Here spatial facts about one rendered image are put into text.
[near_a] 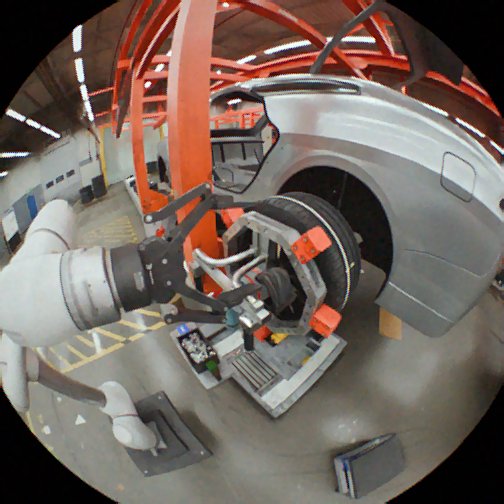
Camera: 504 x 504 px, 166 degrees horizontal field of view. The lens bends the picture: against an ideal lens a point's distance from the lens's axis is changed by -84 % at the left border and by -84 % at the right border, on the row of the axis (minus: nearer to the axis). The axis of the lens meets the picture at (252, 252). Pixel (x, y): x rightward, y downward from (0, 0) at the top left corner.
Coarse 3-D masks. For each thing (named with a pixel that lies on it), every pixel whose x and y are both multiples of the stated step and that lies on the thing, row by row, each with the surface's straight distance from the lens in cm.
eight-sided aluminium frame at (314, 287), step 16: (240, 224) 75; (256, 224) 67; (272, 224) 68; (224, 240) 91; (288, 240) 59; (224, 256) 98; (288, 256) 61; (304, 272) 59; (304, 288) 63; (320, 288) 63; (320, 304) 69; (272, 320) 99; (288, 320) 91; (304, 320) 73
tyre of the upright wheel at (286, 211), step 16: (256, 208) 78; (272, 208) 72; (288, 208) 67; (304, 208) 69; (320, 208) 75; (288, 224) 68; (304, 224) 63; (320, 224) 65; (336, 224) 72; (336, 240) 67; (352, 240) 77; (320, 256) 64; (336, 256) 64; (352, 256) 75; (320, 272) 67; (336, 272) 64; (352, 272) 75; (336, 288) 67; (352, 288) 80; (336, 304) 71
